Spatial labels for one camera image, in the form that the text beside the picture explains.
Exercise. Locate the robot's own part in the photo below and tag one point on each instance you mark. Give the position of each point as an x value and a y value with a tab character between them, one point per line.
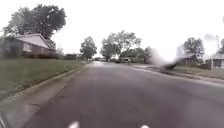
73	125
144	126

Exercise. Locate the pale concrete kerb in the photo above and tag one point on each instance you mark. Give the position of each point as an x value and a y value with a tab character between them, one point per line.
193	76

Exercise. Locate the small dark building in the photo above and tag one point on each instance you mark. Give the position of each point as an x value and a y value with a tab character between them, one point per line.
71	56

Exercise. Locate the dark low tree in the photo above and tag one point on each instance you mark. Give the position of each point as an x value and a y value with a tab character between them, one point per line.
135	54

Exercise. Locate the house with pale gable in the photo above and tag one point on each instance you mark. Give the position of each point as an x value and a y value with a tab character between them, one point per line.
33	45

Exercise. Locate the large leafy tree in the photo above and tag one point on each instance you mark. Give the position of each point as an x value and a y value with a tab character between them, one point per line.
40	20

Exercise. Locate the tall spreading tree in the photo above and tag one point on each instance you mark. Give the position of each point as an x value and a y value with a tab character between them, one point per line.
120	43

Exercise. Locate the low grey house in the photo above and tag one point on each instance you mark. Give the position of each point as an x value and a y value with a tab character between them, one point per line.
216	61

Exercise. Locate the small round tree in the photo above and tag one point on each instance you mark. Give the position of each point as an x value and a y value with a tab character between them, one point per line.
88	48

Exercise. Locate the grey asphalt road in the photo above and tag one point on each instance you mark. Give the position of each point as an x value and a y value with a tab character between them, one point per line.
123	100

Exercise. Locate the grass lawn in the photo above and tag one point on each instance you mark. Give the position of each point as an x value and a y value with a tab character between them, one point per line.
30	71

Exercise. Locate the tree behind low house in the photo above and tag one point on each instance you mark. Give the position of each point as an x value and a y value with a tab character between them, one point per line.
193	46

